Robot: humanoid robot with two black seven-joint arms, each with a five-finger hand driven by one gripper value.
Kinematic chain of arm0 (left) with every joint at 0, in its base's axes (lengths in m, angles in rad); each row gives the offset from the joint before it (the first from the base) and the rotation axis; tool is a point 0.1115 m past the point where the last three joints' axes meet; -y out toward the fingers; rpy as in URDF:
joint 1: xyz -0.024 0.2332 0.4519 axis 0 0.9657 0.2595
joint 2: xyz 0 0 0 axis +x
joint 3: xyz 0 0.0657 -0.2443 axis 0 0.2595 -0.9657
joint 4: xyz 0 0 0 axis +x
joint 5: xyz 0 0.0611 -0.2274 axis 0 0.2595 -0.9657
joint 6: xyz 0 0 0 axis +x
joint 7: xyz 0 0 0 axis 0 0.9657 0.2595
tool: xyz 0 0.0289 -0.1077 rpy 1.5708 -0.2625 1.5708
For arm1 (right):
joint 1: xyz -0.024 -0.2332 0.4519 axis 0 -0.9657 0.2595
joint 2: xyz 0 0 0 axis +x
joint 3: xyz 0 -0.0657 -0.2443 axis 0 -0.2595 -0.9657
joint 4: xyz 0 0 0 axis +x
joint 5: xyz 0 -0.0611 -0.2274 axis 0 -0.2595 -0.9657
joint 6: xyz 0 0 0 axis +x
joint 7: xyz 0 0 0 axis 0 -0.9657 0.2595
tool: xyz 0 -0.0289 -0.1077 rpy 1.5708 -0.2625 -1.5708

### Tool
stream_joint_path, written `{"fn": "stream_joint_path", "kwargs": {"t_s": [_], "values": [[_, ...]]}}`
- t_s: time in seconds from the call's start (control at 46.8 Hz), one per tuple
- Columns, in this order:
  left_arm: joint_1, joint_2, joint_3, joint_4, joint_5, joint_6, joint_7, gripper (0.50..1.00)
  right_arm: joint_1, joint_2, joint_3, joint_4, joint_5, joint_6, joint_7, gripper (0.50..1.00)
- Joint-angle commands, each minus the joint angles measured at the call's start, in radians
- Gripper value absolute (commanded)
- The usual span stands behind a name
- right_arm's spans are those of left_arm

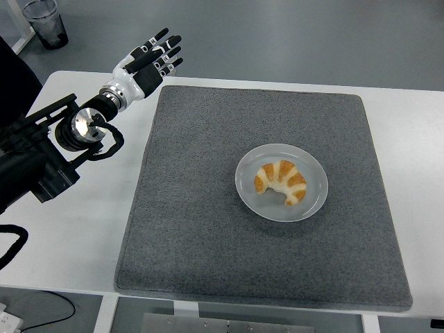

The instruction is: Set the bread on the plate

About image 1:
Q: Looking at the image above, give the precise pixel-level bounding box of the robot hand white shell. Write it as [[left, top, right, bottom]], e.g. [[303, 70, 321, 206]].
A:
[[111, 27, 184, 102]]

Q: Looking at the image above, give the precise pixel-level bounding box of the croissant bread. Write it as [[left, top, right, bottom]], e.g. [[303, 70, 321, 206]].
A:
[[254, 159, 308, 206]]

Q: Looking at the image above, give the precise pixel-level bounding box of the grey round plate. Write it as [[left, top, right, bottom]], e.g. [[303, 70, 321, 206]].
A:
[[234, 142, 329, 223]]

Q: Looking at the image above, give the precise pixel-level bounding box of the bin with clear liner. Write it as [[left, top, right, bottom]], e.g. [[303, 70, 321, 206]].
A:
[[22, 0, 69, 51]]

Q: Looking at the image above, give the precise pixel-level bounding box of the person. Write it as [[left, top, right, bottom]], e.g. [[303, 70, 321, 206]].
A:
[[0, 34, 44, 129]]

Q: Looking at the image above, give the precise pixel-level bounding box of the grey speckled mat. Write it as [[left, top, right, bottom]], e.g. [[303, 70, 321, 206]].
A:
[[113, 85, 413, 308]]

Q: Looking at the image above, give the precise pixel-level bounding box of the white power strip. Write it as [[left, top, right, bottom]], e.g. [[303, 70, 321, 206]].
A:
[[0, 303, 24, 333]]

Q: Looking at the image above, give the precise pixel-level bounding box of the white furniture frame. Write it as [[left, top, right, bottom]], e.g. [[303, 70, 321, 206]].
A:
[[0, 0, 36, 56]]

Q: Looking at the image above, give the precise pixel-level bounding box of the white table frame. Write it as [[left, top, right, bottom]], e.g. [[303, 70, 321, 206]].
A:
[[92, 294, 382, 333]]

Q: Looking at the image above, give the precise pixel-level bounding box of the black floor cable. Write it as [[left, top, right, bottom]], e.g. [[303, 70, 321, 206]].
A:
[[19, 289, 76, 332]]

